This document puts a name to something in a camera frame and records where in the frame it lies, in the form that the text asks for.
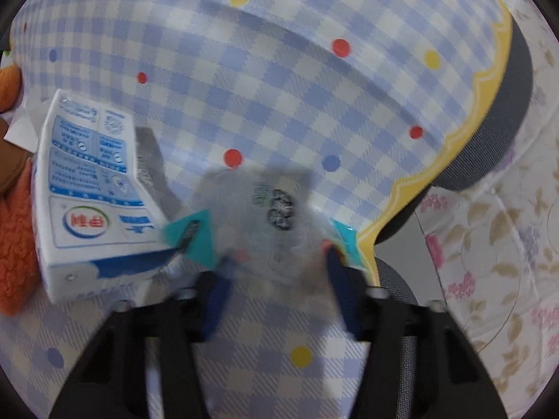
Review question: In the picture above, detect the white paper scrap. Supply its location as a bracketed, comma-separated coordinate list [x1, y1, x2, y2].
[4, 100, 49, 153]

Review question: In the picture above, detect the grey office chair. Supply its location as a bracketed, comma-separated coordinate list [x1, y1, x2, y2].
[358, 26, 534, 419]

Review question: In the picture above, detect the clear wrapper with teal ends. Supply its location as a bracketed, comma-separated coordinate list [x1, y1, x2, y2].
[161, 166, 372, 297]

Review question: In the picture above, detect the white blue milk carton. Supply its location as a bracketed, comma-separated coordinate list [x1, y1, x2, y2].
[32, 89, 184, 304]

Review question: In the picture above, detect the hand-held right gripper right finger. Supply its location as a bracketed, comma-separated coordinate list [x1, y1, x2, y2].
[325, 244, 509, 419]

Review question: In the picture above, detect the floral printed plastic sheet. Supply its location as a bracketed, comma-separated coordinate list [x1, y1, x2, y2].
[411, 0, 559, 419]

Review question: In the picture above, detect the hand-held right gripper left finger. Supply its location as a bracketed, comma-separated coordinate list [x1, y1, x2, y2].
[48, 271, 234, 419]

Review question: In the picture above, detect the blue checkered dotted cloth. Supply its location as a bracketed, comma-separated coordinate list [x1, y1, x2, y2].
[0, 0, 514, 419]

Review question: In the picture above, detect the orange fluffy cloth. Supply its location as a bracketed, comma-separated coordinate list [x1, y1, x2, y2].
[0, 65, 40, 315]

